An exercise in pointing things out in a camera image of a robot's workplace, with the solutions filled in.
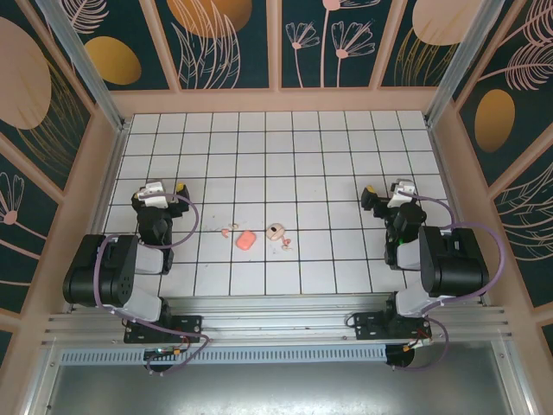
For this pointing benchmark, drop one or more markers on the pink earbud charging case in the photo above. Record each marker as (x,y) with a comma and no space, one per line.
(245,240)

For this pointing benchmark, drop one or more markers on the beige earbud charging case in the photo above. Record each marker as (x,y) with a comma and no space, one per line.
(274,232)

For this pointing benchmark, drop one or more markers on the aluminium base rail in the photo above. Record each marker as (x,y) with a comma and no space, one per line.
(276,315)

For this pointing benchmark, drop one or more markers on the grey metal sheet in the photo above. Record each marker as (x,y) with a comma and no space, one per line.
(276,389)

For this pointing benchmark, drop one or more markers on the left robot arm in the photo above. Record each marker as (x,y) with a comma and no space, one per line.
(99,272)

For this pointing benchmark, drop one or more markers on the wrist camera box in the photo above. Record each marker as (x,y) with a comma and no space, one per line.
(153,190)
(402,190)

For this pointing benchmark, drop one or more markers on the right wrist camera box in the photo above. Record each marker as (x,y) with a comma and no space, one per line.
(402,190)

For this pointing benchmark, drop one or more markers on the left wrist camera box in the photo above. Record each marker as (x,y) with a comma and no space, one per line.
(153,190)

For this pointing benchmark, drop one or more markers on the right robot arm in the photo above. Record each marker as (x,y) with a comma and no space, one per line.
(453,259)

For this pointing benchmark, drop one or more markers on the aluminium corner post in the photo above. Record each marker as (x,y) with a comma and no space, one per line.
(453,73)
(93,82)

